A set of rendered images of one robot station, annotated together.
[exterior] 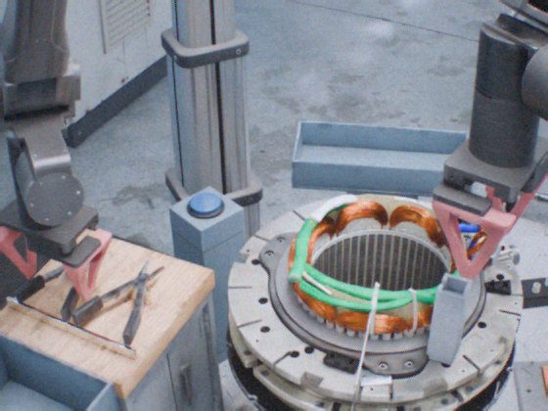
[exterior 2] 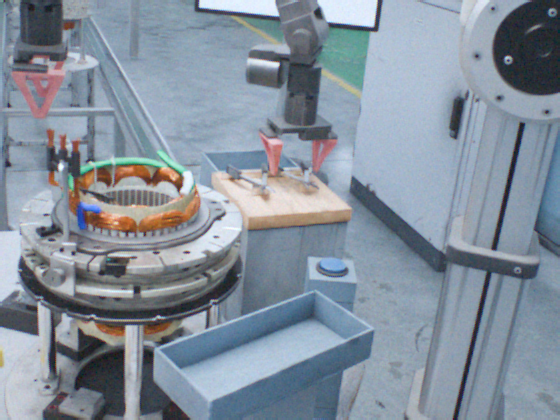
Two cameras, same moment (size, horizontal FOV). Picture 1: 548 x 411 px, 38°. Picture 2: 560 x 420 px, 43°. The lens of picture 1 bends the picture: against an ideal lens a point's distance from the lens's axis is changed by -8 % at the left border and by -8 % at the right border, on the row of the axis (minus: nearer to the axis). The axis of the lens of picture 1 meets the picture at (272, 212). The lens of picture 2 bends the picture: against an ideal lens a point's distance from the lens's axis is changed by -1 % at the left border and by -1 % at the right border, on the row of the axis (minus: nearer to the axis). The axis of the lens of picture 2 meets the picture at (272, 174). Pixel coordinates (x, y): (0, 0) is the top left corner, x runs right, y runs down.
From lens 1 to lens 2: 160 cm
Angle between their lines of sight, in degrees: 105
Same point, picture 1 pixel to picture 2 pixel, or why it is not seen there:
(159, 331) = (229, 189)
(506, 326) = (27, 218)
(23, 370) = not seen: hidden behind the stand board
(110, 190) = not seen: outside the picture
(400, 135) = (281, 376)
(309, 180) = (299, 313)
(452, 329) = not seen: hidden behind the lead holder
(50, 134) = (274, 48)
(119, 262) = (299, 203)
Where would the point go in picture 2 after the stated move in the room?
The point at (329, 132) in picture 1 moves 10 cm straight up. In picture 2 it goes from (346, 348) to (358, 276)
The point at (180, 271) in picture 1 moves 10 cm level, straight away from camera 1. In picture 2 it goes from (263, 210) to (315, 229)
